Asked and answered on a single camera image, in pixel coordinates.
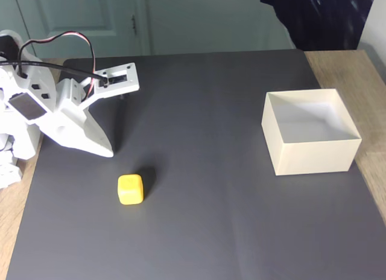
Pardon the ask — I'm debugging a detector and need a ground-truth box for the black camera cable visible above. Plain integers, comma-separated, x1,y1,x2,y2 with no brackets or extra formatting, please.
0,60,109,87

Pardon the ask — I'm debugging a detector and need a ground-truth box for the red white black servo wire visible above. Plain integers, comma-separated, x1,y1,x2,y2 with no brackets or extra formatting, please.
17,31,97,100

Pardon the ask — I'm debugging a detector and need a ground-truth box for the black hanging cloth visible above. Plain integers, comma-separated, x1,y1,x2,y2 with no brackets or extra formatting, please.
259,0,378,51

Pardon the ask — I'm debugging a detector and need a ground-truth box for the white open box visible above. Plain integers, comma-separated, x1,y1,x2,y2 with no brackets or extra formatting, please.
261,88,362,176

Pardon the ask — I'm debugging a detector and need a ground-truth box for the yellow cube block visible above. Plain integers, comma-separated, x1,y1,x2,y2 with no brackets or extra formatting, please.
117,173,144,206

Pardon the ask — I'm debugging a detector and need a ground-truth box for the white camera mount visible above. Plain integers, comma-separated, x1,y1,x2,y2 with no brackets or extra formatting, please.
55,62,141,112

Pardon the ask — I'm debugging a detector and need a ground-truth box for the dark gray mat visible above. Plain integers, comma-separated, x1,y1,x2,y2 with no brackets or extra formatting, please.
4,49,386,280

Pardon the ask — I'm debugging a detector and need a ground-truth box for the pale green door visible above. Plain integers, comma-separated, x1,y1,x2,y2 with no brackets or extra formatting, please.
11,0,151,59

